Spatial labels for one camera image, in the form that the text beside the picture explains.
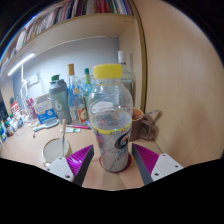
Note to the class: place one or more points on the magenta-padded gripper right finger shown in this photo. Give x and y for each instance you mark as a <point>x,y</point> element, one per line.
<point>148,159</point>

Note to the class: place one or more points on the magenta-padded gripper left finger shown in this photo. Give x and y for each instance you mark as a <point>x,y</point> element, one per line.
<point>78,161</point>

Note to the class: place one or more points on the clear yellow-capped drink bottle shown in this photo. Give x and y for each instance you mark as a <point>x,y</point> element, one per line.
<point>110,113</point>

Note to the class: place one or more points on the cream ceramic cup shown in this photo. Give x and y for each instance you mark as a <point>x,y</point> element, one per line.
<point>53,150</point>

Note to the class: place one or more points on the metal spoon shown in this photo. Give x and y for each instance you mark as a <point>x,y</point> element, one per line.
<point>63,133</point>

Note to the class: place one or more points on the white and green marker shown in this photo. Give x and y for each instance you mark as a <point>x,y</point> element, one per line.
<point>70,130</point>

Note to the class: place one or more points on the pink pen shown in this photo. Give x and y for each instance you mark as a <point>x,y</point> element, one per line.
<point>78,126</point>

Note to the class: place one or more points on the brown mug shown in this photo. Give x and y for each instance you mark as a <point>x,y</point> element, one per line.
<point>137,118</point>

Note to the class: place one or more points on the pale blue hairbrush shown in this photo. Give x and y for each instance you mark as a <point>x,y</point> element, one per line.
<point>46,126</point>

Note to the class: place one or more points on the blue and white box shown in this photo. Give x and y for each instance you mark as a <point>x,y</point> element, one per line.
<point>45,111</point>

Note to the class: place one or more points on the grey shaker bottle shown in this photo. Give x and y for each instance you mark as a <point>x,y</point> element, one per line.
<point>60,103</point>

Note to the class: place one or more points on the magenta box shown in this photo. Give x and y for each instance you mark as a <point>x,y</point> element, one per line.
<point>31,108</point>

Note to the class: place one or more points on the clear bottle with green cap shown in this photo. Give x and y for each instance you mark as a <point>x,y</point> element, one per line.
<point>87,81</point>

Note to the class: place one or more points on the tall clear white-capped bottle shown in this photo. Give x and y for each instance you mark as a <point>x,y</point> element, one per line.
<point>128,80</point>

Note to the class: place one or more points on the red and white canister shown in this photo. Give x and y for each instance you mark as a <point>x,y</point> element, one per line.
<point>15,109</point>

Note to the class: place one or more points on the under-shelf light strip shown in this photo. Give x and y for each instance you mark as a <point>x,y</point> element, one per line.
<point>20,64</point>

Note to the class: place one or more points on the wooden shelf unit with books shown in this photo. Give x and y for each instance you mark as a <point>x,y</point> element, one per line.
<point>83,26</point>

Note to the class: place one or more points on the white wall power outlet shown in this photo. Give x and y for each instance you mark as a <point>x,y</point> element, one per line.
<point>33,79</point>

